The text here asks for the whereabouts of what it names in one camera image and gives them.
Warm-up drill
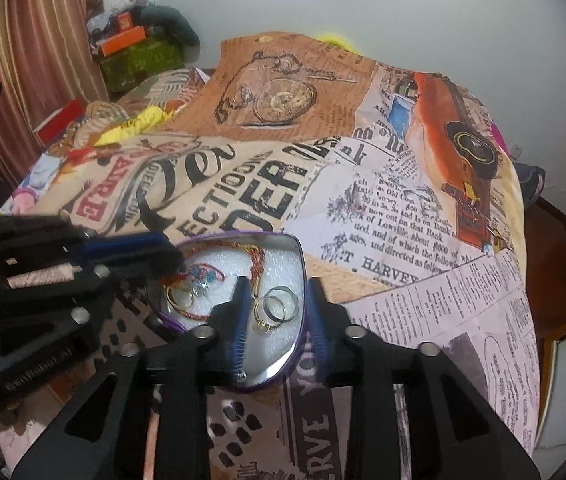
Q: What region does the red cord beaded bracelet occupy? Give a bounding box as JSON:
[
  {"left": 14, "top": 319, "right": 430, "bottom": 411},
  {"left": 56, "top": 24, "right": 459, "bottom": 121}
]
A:
[{"left": 159, "top": 261, "right": 227, "bottom": 294}]

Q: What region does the red gold braided bracelet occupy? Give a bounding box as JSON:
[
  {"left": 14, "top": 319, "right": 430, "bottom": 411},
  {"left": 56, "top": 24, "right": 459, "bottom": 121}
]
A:
[{"left": 162, "top": 242, "right": 269, "bottom": 323}]

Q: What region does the purple heart-shaped jewelry tin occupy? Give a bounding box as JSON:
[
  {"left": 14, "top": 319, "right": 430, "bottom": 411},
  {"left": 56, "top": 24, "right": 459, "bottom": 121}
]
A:
[{"left": 146, "top": 232, "right": 307, "bottom": 393}]

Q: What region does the red flat box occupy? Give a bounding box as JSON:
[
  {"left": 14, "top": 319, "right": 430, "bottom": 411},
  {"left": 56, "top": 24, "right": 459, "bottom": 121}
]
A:
[{"left": 34, "top": 99, "right": 86, "bottom": 148}]

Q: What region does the yellow cloth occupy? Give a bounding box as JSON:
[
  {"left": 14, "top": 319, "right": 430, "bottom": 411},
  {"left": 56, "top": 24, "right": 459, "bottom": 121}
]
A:
[{"left": 93, "top": 105, "right": 175, "bottom": 148}]

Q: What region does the newspaper print bed blanket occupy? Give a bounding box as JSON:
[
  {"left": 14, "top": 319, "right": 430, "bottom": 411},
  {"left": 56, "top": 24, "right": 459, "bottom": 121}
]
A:
[{"left": 12, "top": 32, "right": 540, "bottom": 479}]

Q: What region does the green patterned box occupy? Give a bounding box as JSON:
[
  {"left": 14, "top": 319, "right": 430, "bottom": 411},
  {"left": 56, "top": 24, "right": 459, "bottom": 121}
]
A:
[{"left": 99, "top": 38, "right": 185, "bottom": 93}]

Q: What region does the orange box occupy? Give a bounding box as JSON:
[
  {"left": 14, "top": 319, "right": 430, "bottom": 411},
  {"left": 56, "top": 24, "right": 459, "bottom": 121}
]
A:
[{"left": 98, "top": 26, "right": 146, "bottom": 56}]

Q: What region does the striped brown curtain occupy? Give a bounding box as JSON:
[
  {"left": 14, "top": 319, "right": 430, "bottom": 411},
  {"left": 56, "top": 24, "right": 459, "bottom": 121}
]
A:
[{"left": 0, "top": 0, "right": 108, "bottom": 184}]

